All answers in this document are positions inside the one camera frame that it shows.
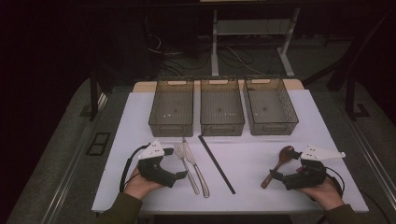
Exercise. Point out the person's left hand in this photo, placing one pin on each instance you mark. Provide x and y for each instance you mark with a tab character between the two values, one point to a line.
138	186

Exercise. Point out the person's right hand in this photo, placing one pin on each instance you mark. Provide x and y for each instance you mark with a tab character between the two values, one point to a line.
328	196

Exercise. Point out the black slanted stand bar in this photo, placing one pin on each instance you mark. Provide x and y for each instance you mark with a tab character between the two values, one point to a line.
342	60

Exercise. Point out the silver metal knife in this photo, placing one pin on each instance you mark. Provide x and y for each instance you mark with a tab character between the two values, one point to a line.
202	183

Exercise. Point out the black chopstick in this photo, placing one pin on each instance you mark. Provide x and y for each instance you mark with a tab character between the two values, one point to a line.
216	164

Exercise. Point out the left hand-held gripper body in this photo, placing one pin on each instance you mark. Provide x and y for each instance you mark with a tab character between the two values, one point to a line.
155	174

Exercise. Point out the silver metal fork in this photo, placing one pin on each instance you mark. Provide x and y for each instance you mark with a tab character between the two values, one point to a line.
191	179

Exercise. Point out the metal floor rail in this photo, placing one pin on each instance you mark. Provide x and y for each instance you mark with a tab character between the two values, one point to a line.
71	169
372	157

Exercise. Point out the smoky clear plastic bin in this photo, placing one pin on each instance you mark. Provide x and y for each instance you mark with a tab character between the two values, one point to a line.
171	109
221	107
269	107

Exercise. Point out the brown wooden spoon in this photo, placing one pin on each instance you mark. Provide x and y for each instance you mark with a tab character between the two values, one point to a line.
281	159

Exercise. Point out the black floor socket frame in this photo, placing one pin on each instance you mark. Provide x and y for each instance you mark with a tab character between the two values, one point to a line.
98	143

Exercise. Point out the white metal desk frame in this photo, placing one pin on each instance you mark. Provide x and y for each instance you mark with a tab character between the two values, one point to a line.
249	27

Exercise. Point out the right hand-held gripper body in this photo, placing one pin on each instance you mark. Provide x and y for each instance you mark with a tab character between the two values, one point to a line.
306	179

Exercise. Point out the black metal stand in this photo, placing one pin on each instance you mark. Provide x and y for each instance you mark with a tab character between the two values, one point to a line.
350	96

